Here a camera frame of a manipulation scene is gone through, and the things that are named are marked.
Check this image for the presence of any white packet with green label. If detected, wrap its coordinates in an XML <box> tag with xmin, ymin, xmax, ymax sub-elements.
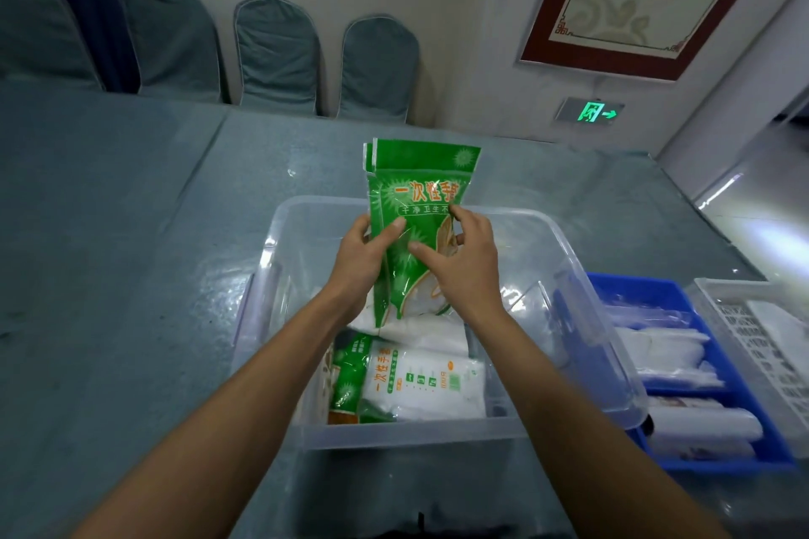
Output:
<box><xmin>357</xmin><ymin>339</ymin><xmax>488</xmax><ymax>423</ymax></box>

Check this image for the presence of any person's right forearm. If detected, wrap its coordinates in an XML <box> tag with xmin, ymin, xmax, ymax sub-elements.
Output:
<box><xmin>466</xmin><ymin>308</ymin><xmax>731</xmax><ymax>539</ymax></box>

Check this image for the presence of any clear plastic storage bin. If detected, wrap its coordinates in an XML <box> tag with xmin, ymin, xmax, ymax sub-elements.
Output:
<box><xmin>230</xmin><ymin>195</ymin><xmax>649</xmax><ymax>452</ymax></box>

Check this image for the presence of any white plastic basket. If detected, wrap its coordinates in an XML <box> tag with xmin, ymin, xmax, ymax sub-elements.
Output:
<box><xmin>685</xmin><ymin>278</ymin><xmax>809</xmax><ymax>443</ymax></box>

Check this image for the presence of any person's left hand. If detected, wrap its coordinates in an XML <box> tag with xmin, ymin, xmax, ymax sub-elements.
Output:
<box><xmin>325</xmin><ymin>213</ymin><xmax>408</xmax><ymax>314</ymax></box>

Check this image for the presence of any white item in basket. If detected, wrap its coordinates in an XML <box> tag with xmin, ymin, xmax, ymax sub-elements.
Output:
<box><xmin>745</xmin><ymin>300</ymin><xmax>809</xmax><ymax>372</ymax></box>

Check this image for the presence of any blue plastic tray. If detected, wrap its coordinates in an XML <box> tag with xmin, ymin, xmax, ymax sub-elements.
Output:
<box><xmin>587</xmin><ymin>272</ymin><xmax>797</xmax><ymax>474</ymax></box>

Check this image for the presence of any green and orange packet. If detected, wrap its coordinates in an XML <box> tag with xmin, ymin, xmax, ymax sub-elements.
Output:
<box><xmin>325</xmin><ymin>330</ymin><xmax>375</xmax><ymax>426</ymax></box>

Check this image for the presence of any green exit sign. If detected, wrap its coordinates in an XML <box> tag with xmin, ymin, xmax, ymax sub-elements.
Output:
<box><xmin>554</xmin><ymin>96</ymin><xmax>627</xmax><ymax>125</ymax></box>

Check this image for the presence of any person's left forearm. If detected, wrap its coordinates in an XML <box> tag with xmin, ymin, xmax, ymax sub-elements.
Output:
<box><xmin>72</xmin><ymin>297</ymin><xmax>350</xmax><ymax>539</ymax></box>

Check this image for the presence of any plain white packet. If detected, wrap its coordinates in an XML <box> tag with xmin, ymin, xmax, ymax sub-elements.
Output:
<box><xmin>348</xmin><ymin>299</ymin><xmax>469</xmax><ymax>358</ymax></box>

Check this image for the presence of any green disposable glove packet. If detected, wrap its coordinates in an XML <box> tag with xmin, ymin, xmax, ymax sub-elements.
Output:
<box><xmin>362</xmin><ymin>137</ymin><xmax>482</xmax><ymax>331</ymax></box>

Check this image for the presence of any person's right hand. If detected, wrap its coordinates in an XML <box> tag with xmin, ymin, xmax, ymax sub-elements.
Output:
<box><xmin>407</xmin><ymin>205</ymin><xmax>508</xmax><ymax>326</ymax></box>

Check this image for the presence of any grey covered chair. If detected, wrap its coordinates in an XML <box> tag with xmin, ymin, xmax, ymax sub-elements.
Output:
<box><xmin>0</xmin><ymin>0</ymin><xmax>104</xmax><ymax>92</ymax></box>
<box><xmin>233</xmin><ymin>0</ymin><xmax>322</xmax><ymax>116</ymax></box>
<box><xmin>119</xmin><ymin>0</ymin><xmax>225</xmax><ymax>105</ymax></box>
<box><xmin>337</xmin><ymin>14</ymin><xmax>422</xmax><ymax>124</ymax></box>

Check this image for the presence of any white plastic packet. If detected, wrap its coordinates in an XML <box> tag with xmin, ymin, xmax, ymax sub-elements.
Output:
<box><xmin>637</xmin><ymin>367</ymin><xmax>726</xmax><ymax>392</ymax></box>
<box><xmin>646</xmin><ymin>396</ymin><xmax>764</xmax><ymax>442</ymax></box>
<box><xmin>615</xmin><ymin>326</ymin><xmax>713</xmax><ymax>373</ymax></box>
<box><xmin>605</xmin><ymin>304</ymin><xmax>695</xmax><ymax>330</ymax></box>

